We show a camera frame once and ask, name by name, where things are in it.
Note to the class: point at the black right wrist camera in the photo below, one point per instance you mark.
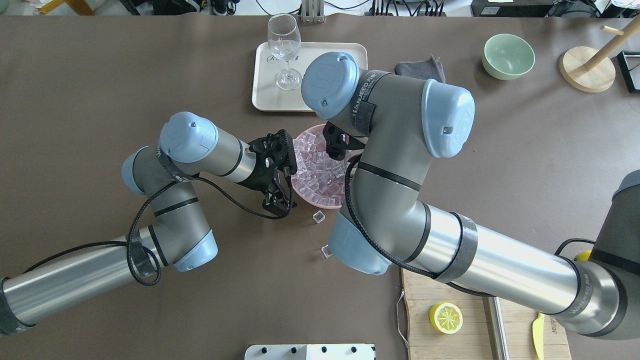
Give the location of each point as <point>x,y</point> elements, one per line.
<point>338,142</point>

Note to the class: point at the yellow lemon half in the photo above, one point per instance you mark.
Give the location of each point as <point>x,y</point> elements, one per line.
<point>446,317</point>

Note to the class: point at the black glass tray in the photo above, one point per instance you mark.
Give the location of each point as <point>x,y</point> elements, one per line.
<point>629,64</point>

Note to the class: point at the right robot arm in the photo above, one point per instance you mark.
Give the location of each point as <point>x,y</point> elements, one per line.
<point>409,122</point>

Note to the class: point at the bamboo cutting board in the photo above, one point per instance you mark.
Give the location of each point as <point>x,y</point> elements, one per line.
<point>474,340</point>

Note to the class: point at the green ceramic bowl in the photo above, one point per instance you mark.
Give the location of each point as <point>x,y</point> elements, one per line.
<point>507,57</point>

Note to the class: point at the pink bowl of ice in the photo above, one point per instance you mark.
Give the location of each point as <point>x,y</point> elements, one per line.
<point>319,179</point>

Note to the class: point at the yellow plastic knife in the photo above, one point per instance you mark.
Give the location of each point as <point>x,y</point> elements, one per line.
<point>537,335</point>

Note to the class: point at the clear wine glass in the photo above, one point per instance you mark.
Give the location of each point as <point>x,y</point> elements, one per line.
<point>284,40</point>

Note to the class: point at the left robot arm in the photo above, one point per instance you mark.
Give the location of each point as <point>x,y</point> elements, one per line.
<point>170,228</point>

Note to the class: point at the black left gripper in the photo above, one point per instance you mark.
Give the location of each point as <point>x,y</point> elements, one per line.
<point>258,181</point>

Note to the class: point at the loose ice cube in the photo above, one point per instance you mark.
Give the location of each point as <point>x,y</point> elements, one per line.
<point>326,251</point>
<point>318,217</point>

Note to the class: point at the grey folded cloth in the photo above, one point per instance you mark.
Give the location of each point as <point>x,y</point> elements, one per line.
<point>431,68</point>

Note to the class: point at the cream plastic tray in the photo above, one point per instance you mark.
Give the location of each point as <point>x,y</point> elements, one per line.
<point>268,97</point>

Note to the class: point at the steel muddler black tip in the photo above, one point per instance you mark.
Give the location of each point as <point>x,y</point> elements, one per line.
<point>497,330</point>

